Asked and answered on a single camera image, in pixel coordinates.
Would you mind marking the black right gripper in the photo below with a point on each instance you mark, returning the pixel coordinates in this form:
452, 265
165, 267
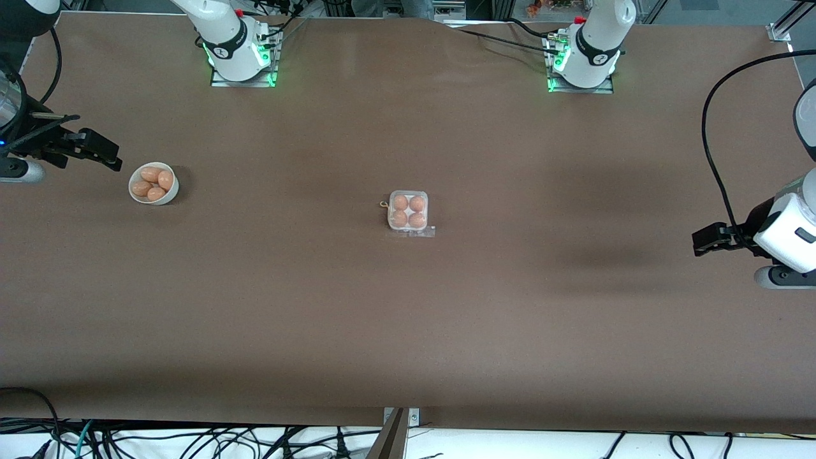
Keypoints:
39, 141

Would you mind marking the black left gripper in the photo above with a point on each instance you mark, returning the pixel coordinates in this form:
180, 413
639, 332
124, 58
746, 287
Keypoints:
741, 234

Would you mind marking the clear plastic egg box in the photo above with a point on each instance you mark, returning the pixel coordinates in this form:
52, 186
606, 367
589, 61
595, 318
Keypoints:
409, 231

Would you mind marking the brown egg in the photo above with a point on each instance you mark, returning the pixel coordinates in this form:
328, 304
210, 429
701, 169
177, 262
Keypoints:
417, 203
399, 218
156, 194
151, 173
166, 180
417, 220
141, 188
400, 203

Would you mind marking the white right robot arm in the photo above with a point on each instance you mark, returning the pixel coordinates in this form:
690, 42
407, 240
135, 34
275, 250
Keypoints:
229, 38

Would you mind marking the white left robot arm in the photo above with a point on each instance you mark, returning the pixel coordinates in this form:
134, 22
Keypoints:
596, 38

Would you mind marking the white round bowl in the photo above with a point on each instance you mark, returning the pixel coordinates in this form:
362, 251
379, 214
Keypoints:
169, 197

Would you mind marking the grey background equipment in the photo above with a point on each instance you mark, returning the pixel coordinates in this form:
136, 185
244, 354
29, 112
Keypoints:
462, 9

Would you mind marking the silver mounting bracket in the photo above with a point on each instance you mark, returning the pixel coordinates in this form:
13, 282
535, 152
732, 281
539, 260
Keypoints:
414, 417

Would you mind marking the dark camera support bar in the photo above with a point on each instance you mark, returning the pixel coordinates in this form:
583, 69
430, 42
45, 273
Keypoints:
390, 440

